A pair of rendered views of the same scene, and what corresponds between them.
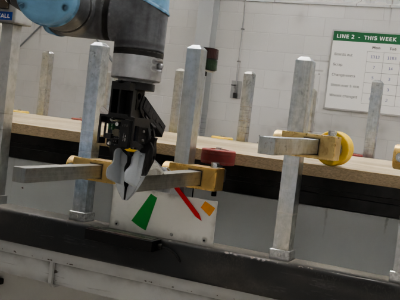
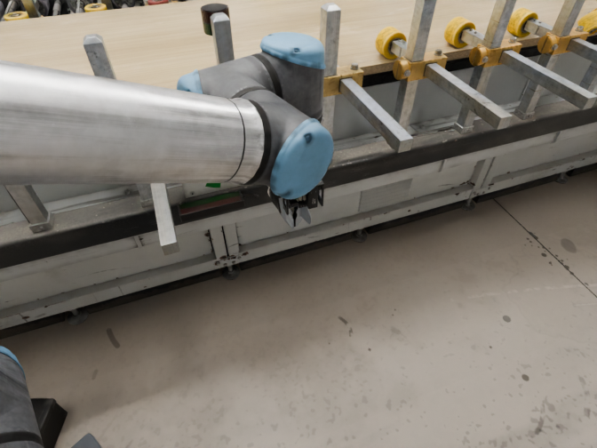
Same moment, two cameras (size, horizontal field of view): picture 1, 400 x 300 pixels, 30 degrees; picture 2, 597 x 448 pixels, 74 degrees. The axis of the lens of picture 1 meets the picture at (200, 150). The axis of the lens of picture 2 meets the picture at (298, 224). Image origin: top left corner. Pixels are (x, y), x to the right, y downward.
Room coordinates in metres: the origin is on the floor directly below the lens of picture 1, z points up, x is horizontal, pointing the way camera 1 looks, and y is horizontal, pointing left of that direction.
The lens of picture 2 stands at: (0.92, 0.52, 1.41)
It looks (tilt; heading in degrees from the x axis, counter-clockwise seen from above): 45 degrees down; 316
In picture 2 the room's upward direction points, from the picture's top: straight up
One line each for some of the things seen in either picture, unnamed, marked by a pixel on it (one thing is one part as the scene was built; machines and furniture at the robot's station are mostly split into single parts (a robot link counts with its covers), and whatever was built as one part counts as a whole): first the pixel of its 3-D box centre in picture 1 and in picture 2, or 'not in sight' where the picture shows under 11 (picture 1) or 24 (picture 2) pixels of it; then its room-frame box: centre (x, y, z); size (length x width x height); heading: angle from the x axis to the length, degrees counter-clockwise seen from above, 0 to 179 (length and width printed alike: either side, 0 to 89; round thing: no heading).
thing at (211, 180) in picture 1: (192, 175); not in sight; (1.66, 0.01, 0.85); 0.14 x 0.06 x 0.05; 67
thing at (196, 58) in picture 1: (185, 152); (233, 118); (1.67, 0.03, 0.89); 0.04 x 0.04 x 0.48; 67
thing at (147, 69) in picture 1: (138, 70); not in sight; (1.34, 0.13, 1.05); 0.10 x 0.09 x 0.05; 66
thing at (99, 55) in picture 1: (89, 143); (129, 142); (1.76, 0.26, 0.88); 0.04 x 0.04 x 0.48; 67
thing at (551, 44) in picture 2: not in sight; (561, 41); (1.26, -0.91, 0.95); 0.14 x 0.06 x 0.05; 67
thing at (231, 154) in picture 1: (216, 171); not in sight; (1.74, -0.04, 0.85); 0.08 x 0.08 x 0.11
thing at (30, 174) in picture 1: (78, 172); (158, 182); (1.66, 0.26, 0.82); 0.44 x 0.03 x 0.04; 157
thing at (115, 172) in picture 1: (115, 173); (289, 217); (1.34, 0.15, 0.86); 0.06 x 0.03 x 0.09; 156
